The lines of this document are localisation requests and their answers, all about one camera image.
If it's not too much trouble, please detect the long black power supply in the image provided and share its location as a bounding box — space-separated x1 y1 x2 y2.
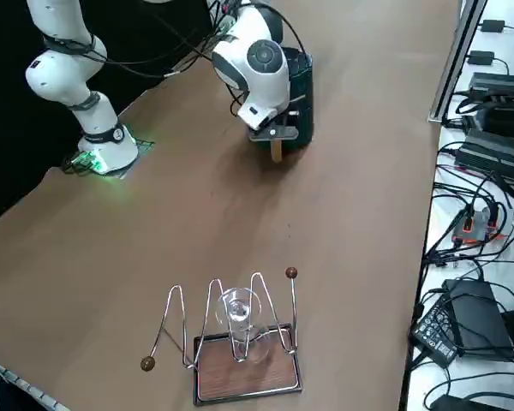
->
453 128 514 185

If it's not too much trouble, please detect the black labelled power adapter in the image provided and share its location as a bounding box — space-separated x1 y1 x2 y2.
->
409 295 459 368

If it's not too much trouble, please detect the wire glass rack wooden tray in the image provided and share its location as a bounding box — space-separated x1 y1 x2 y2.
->
140 267 304 407

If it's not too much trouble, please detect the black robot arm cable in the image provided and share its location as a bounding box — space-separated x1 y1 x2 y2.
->
40 0 305 119

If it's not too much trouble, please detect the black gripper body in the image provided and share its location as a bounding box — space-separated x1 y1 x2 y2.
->
247 124 300 142

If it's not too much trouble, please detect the fryer drawer with wooden handle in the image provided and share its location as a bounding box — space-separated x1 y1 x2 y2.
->
250 100 316 164

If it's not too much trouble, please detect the black electronics box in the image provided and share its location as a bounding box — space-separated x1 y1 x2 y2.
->
462 102 514 140

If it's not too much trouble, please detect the clear stemmed glass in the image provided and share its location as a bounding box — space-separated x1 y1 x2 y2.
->
213 287 272 365

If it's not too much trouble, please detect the dark green air fryer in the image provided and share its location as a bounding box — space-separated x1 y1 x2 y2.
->
250 46 316 154

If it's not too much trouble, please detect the orange grey usb hub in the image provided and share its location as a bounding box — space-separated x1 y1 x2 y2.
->
451 207 514 245

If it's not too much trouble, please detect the large black power brick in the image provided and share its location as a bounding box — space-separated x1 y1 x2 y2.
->
469 71 514 104

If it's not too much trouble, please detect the flat black box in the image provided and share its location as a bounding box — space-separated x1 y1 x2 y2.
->
441 277 514 363

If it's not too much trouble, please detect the aluminium camera pole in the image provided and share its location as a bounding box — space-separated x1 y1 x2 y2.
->
427 0 490 124

